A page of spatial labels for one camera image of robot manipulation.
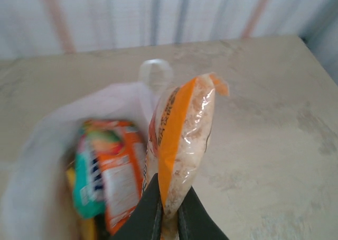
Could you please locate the white red paper bag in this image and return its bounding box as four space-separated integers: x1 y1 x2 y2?
0 59 175 240

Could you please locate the orange clear snack pack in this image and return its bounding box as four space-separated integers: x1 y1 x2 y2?
145 72 230 240

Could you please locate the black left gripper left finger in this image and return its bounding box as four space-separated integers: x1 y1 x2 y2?
108 172 162 240

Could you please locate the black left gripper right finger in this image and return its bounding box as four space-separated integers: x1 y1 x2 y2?
177 186 230 240

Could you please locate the teal Fox's candy pack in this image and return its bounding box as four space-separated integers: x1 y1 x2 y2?
72 134 106 219

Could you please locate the yellow snack pack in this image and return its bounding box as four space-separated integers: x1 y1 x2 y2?
65 168 98 240

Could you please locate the large orange snack pack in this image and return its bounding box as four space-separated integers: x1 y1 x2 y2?
84 119 147 235

